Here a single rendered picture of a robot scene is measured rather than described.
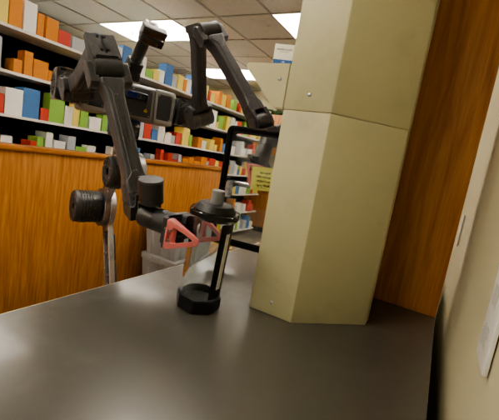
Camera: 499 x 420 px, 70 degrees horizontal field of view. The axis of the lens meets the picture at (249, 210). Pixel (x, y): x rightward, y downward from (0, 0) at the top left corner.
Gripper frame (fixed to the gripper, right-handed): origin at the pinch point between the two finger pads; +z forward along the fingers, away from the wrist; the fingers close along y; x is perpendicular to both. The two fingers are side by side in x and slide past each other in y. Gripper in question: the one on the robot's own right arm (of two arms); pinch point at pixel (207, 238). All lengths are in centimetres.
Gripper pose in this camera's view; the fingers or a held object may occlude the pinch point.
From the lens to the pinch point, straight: 79.1
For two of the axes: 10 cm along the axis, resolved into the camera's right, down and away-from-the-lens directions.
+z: 8.5, 2.7, -4.5
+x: -2.1, 9.6, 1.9
